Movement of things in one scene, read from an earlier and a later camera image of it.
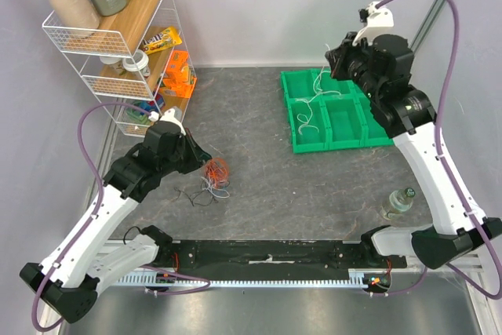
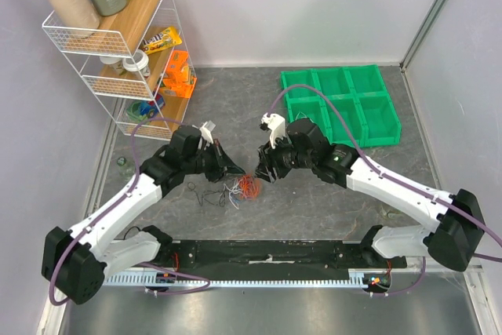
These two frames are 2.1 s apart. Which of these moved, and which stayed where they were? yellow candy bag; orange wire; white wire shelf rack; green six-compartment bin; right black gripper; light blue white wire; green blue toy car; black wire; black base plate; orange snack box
Moved: right black gripper; black wire; orange wire; light blue white wire
Stayed: white wire shelf rack; yellow candy bag; green blue toy car; orange snack box; green six-compartment bin; black base plate
